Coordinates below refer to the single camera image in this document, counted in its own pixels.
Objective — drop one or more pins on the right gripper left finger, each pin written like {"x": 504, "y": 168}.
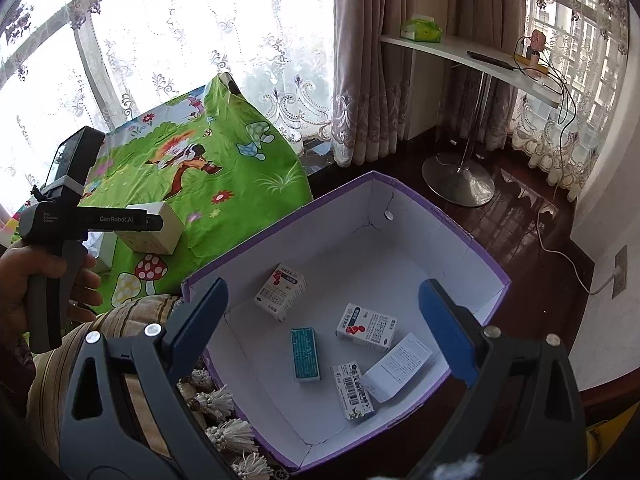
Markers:
{"x": 101, "y": 437}

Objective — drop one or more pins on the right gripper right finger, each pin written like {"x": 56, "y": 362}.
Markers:
{"x": 521, "y": 416}

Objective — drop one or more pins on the teal toothpaste box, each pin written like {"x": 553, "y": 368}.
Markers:
{"x": 305, "y": 355}

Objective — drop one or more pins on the person's left hand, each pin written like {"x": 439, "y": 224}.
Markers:
{"x": 20, "y": 262}

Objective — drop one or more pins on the striped sofa cushion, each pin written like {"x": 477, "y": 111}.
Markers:
{"x": 232, "y": 437}

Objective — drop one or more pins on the cream white box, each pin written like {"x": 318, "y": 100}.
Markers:
{"x": 162, "y": 242}

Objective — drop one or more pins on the white paper leaflet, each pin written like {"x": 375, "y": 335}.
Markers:
{"x": 391, "y": 373}

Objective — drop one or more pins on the white barcode medicine box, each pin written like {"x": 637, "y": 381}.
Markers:
{"x": 354, "y": 399}

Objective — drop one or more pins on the green cartoon tablecloth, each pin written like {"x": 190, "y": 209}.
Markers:
{"x": 221, "y": 166}

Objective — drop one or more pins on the white lace curtain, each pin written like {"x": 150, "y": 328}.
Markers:
{"x": 66, "y": 64}

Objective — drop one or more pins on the red white medicine box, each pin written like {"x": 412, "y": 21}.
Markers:
{"x": 368, "y": 328}
{"x": 279, "y": 294}

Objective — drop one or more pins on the purple cardboard box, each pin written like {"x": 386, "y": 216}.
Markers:
{"x": 304, "y": 291}

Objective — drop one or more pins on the black remote control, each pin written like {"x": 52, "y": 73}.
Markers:
{"x": 489, "y": 60}

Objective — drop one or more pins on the pink figurine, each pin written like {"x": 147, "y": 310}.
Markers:
{"x": 537, "y": 43}

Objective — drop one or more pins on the green tissue pack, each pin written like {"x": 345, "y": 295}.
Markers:
{"x": 421, "y": 28}

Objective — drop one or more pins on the mauve floral curtain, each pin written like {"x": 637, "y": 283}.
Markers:
{"x": 373, "y": 82}

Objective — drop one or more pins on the wall power outlet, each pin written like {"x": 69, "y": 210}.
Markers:
{"x": 620, "y": 278}

